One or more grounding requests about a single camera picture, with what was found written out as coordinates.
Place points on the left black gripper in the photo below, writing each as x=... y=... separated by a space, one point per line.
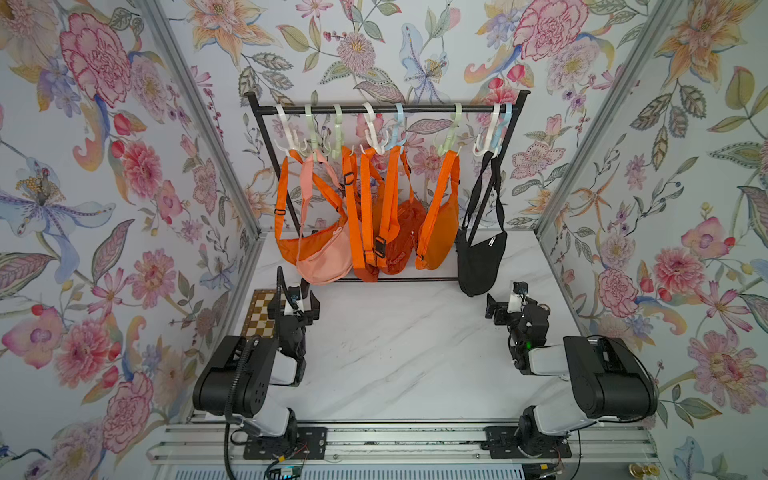
x=307 y=316

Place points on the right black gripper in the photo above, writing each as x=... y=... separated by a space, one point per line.
x=500 y=308

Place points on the bright orange crescent bag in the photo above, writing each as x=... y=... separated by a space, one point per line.
x=439 y=229

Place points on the dark orange zip bag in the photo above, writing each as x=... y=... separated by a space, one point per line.
x=400 y=220

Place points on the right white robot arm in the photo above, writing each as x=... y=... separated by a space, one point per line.
x=607 y=382

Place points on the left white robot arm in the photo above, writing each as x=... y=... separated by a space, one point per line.
x=235 y=382

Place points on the pink crescent bag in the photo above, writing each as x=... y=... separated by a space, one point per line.
x=323 y=257

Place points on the orange bag far left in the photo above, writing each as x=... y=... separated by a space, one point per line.
x=294 y=240

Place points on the black crossbody bag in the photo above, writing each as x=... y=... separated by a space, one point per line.
x=478 y=264

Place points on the white hook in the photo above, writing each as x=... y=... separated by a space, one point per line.
x=371 y=134
x=484 y=143
x=289 y=134

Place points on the white hook far left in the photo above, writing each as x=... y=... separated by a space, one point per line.
x=289 y=134

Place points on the blue hook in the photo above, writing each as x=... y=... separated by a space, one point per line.
x=501 y=128
x=397 y=131

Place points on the green hook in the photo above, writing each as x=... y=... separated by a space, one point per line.
x=313 y=144
x=450 y=139
x=336 y=151

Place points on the wooden chessboard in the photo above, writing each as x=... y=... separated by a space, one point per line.
x=257 y=321

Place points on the black metal clothes rack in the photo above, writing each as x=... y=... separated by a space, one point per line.
x=261 y=111

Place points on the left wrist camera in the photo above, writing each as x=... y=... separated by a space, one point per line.
x=295 y=300

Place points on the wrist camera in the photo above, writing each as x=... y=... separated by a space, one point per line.
x=518 y=296
x=295 y=300

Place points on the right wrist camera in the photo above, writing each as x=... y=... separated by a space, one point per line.
x=518 y=296

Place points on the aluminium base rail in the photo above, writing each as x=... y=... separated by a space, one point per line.
x=346 y=443

